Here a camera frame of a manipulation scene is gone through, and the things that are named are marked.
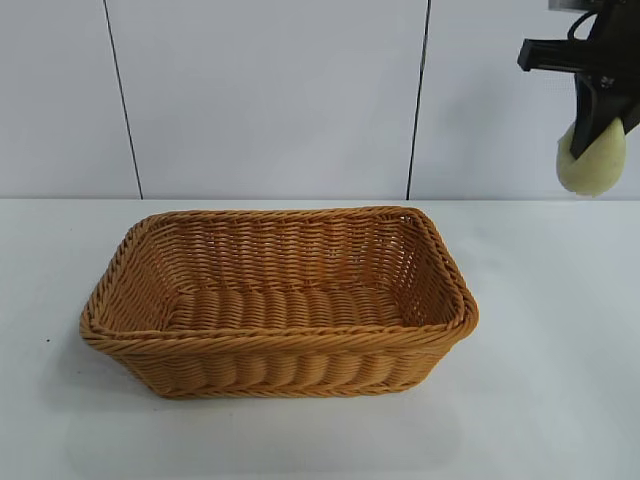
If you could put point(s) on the pale yellow egg yolk pastry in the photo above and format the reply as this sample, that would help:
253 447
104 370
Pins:
600 170

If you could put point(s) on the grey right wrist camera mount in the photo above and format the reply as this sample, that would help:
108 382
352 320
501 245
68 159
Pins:
570 4

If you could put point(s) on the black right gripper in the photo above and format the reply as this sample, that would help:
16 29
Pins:
617 55

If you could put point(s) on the tan woven wicker basket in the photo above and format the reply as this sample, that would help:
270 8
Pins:
280 320

